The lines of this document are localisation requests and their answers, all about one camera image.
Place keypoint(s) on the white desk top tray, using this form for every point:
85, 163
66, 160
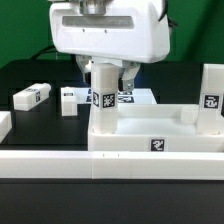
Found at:
157, 128

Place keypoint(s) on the white marker base bracket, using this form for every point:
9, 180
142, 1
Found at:
137, 96

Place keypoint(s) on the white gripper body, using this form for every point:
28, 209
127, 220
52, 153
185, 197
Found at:
130, 30

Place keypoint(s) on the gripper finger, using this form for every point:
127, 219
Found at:
128, 75
84, 63

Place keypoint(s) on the white front fence bar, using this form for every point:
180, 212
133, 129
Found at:
111, 165

